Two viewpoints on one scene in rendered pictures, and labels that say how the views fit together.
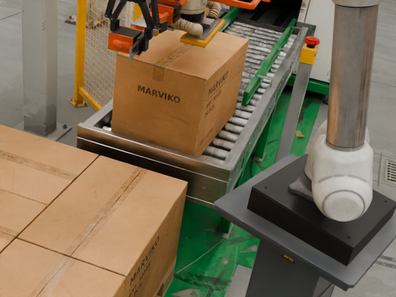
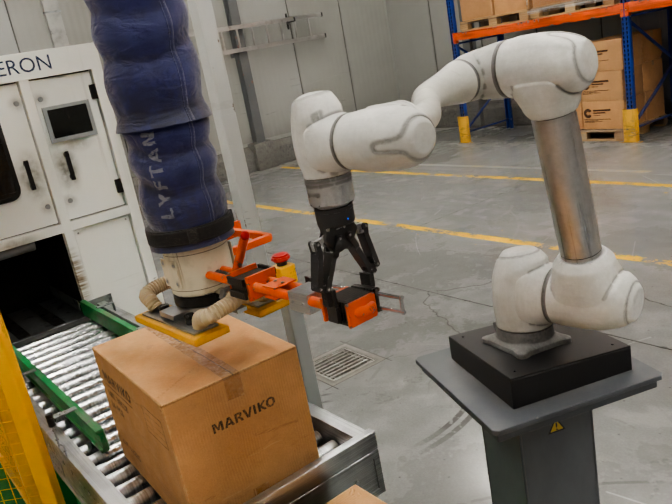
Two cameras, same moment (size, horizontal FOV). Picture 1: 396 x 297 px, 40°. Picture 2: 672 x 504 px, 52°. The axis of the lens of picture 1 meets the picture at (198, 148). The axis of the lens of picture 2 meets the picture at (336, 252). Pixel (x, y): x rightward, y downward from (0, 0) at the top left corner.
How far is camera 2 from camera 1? 140 cm
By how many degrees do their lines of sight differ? 46
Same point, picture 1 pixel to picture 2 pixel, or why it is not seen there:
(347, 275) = (646, 372)
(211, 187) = (364, 472)
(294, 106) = (302, 340)
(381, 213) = not seen: hidden behind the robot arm
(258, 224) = (547, 407)
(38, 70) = not seen: outside the picture
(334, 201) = (633, 301)
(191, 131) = (303, 427)
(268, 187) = (514, 369)
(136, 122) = (228, 480)
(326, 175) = (607, 287)
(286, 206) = (554, 366)
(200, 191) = not seen: hidden behind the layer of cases
